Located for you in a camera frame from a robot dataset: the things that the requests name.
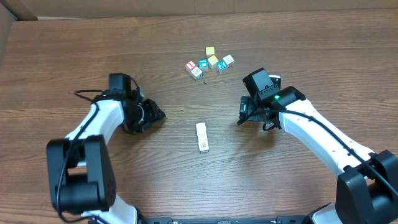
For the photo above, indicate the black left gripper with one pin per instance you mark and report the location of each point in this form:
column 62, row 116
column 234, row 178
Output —
column 152, row 111

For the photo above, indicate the white green pattern block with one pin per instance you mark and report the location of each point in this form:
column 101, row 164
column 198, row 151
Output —
column 196, row 73

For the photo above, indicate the white shell number block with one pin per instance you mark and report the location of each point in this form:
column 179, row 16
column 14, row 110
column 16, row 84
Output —
column 202, row 137

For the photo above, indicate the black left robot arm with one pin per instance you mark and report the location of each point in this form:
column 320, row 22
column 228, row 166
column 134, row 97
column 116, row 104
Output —
column 81, row 178

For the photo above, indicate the white plain letter block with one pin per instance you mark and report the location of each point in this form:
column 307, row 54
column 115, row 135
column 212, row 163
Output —
column 201, row 127

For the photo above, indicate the yellow block near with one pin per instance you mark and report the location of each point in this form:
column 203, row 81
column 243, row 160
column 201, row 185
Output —
column 212, row 62

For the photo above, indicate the yellow block far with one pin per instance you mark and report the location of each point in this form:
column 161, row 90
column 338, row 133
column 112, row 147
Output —
column 209, row 51

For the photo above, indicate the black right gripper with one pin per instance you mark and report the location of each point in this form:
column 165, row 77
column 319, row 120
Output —
column 245, row 109

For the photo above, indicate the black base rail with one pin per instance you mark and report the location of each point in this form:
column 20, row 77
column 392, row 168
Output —
column 296, row 219

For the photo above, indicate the white block far right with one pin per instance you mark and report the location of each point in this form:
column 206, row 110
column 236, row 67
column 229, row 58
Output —
column 229, row 60

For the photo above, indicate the blue X block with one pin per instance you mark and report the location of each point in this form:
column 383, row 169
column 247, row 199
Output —
column 222, row 66

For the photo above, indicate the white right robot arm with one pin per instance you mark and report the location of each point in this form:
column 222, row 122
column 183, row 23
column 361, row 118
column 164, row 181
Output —
column 366, row 189

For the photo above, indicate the red I block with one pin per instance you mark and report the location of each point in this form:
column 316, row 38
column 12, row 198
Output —
column 189, row 66

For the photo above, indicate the white green Z block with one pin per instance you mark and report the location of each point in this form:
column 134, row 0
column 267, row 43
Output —
column 203, row 146

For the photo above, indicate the blue letter block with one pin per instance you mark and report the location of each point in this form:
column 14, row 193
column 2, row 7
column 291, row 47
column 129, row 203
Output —
column 203, row 64

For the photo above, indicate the yellow block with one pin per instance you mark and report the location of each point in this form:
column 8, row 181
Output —
column 212, row 62
column 209, row 51

